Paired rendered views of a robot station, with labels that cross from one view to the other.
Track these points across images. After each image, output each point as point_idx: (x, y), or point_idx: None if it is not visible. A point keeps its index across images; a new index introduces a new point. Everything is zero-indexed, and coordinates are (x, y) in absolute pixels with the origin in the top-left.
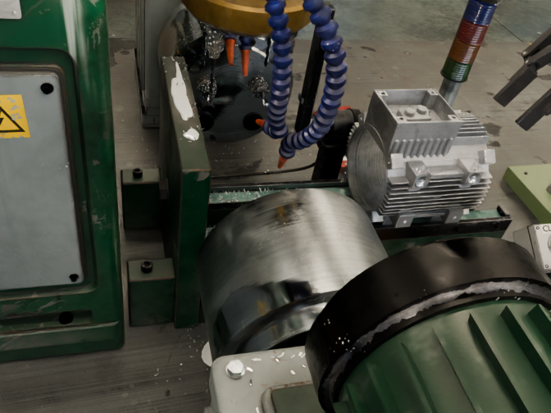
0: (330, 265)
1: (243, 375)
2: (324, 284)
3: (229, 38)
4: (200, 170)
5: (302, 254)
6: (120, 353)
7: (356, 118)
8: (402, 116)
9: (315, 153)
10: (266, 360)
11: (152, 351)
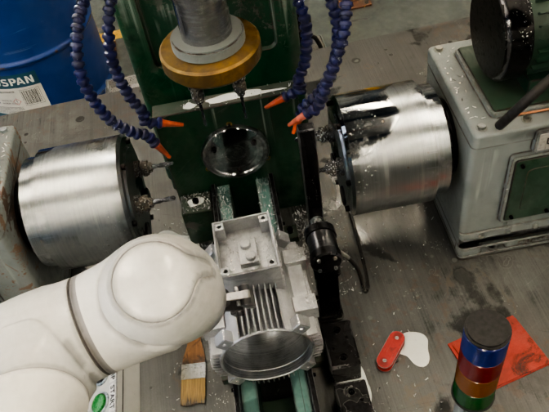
0: (49, 161)
1: (1, 133)
2: (38, 158)
3: (281, 93)
4: (152, 114)
5: (62, 151)
6: (172, 190)
7: (314, 250)
8: (222, 227)
9: (421, 313)
10: (5, 140)
11: (171, 205)
